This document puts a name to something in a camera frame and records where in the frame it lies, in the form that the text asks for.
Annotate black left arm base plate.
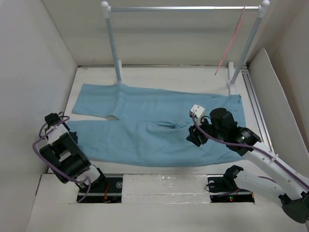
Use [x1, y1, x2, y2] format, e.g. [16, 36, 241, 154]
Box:
[76, 175, 123, 203]

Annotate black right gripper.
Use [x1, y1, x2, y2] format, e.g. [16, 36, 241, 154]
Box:
[185, 115, 226, 146]

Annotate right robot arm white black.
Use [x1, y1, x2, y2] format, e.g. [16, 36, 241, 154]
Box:
[187, 105, 309, 224]

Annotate light blue trousers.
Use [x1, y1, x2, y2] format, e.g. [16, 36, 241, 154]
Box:
[68, 84, 246, 167]

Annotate aluminium rail right side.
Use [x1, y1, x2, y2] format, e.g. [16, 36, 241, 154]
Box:
[241, 65, 274, 151]

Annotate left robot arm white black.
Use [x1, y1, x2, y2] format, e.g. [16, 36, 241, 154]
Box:
[39, 113, 108, 192]

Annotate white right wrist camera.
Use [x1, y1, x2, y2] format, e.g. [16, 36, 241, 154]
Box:
[189, 104, 206, 126]

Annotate white clothes rack with rail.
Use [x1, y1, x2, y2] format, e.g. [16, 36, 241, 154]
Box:
[100, 0, 270, 95]

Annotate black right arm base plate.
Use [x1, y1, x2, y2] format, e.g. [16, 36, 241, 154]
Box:
[204, 174, 255, 203]

